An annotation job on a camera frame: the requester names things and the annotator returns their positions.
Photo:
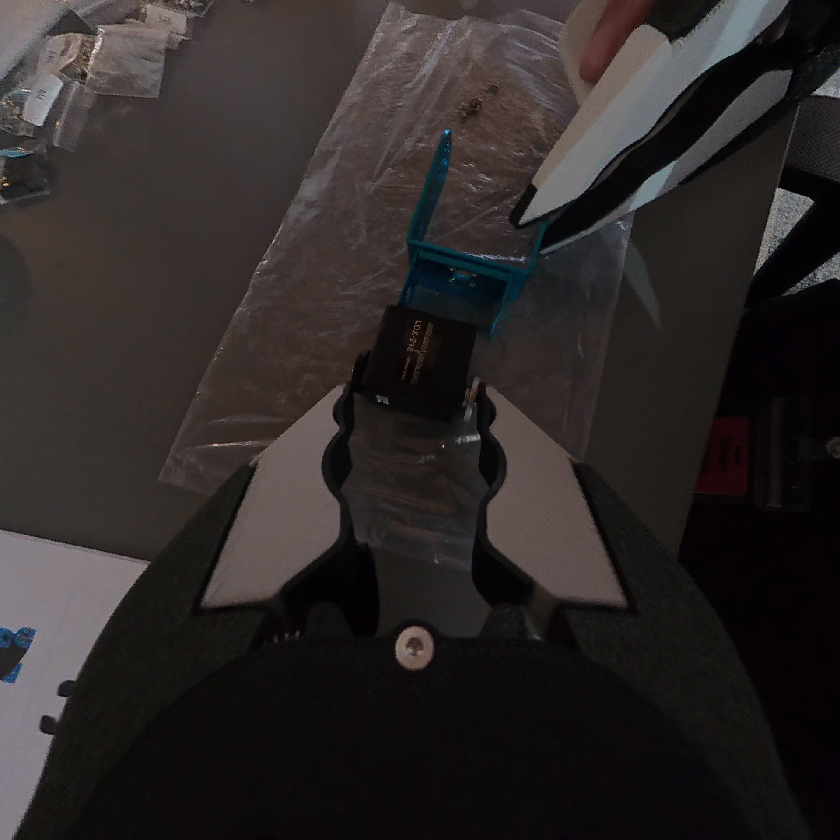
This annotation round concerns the black servo motor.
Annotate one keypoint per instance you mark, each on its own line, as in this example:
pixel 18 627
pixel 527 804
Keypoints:
pixel 420 354

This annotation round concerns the open instruction manual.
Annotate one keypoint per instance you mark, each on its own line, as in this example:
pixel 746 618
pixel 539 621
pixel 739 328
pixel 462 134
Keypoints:
pixel 39 590

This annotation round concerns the dark object with red patch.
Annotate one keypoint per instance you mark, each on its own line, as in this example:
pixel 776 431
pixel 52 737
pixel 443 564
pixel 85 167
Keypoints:
pixel 722 459

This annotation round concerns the cluster of small loose screws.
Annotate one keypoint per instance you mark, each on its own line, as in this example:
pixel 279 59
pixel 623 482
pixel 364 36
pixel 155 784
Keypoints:
pixel 469 105

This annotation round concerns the grey desk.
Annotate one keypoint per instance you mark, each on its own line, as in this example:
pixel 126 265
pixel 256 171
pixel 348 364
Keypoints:
pixel 131 328

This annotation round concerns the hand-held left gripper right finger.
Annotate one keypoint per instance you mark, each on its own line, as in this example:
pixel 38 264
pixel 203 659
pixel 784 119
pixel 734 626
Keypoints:
pixel 551 525

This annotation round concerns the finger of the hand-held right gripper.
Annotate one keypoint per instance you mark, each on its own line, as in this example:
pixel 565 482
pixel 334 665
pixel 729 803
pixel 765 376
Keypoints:
pixel 722 124
pixel 610 105

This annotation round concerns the blue U-shaped metal bracket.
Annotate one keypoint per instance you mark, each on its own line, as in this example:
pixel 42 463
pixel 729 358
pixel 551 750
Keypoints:
pixel 426 203

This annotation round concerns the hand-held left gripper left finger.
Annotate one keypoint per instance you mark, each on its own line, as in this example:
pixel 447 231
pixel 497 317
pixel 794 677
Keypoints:
pixel 275 525

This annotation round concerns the large clear plastic bag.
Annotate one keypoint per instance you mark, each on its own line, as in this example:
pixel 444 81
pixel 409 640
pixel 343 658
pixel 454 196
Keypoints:
pixel 295 295

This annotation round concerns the pile of small screw bags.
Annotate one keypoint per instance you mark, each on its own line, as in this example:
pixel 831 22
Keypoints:
pixel 124 59

